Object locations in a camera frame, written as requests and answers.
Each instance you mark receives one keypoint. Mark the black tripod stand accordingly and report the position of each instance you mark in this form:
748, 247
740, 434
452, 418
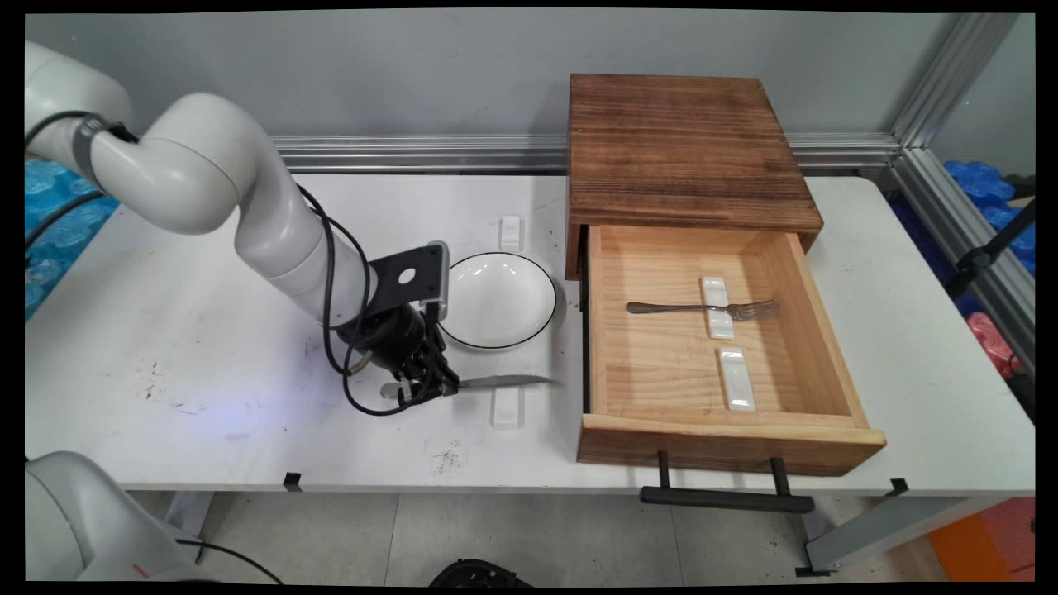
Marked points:
988, 252

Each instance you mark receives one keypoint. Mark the blue plastic bags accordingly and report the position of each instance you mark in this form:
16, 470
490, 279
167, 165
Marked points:
58, 231
984, 186

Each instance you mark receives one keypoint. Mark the red mesh bag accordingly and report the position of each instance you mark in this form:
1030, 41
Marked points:
992, 339

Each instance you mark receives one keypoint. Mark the light wooden drawer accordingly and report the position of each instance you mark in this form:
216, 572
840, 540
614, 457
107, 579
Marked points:
661, 364

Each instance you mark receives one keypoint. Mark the slanted aluminium frame post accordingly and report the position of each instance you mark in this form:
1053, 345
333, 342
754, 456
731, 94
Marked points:
934, 99

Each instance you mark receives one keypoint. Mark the silver fork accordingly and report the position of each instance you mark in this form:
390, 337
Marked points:
661, 307

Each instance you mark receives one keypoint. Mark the white plate with black rim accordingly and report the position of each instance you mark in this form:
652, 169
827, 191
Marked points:
500, 299

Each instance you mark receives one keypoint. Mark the horizontal aluminium frame rail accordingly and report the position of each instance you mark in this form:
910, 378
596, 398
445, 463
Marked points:
413, 153

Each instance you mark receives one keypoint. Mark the black table edge clip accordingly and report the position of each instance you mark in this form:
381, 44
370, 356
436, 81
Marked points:
898, 487
292, 482

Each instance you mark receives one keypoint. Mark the grey table leg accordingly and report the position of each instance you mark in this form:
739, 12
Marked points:
893, 529
190, 512

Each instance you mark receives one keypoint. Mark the black round floor object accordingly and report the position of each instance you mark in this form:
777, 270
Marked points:
479, 574

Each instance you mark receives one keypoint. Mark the silver table knife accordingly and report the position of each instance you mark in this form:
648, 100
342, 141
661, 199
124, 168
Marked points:
504, 381

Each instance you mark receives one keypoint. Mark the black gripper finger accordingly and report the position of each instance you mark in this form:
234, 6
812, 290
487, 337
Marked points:
440, 368
417, 384

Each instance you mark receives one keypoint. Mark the dark wooden cabinet box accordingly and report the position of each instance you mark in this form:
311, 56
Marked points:
678, 149

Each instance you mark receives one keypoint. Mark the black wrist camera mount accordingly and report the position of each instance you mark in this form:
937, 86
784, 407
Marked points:
409, 277

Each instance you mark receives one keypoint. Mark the white ceramic cutlery rest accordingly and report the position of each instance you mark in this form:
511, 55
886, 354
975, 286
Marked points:
717, 293
507, 409
511, 231
736, 378

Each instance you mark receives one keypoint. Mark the orange box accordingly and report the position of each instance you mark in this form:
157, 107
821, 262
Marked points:
988, 541

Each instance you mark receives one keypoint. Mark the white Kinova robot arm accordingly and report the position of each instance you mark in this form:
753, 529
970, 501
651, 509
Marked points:
207, 157

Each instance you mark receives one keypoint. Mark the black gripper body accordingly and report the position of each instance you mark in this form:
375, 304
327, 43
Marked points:
393, 339

